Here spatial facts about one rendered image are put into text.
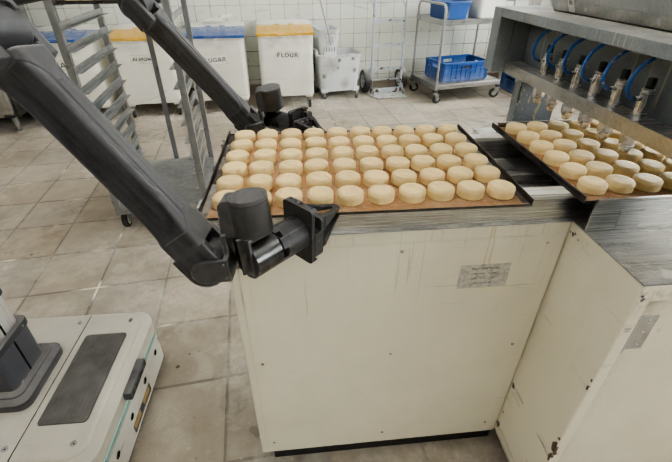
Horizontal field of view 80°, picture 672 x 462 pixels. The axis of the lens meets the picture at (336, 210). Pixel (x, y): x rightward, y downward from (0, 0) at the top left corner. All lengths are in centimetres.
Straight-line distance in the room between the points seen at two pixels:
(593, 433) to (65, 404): 133
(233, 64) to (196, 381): 308
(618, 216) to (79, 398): 138
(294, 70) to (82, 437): 347
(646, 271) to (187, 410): 135
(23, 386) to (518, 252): 131
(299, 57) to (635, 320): 365
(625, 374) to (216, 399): 119
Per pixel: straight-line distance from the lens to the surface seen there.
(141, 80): 424
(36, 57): 61
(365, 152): 89
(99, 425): 134
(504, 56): 125
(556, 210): 91
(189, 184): 254
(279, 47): 408
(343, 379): 108
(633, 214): 94
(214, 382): 162
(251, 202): 55
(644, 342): 96
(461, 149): 95
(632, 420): 119
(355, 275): 83
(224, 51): 408
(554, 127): 119
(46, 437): 137
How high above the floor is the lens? 128
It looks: 32 degrees down
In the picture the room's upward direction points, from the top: straight up
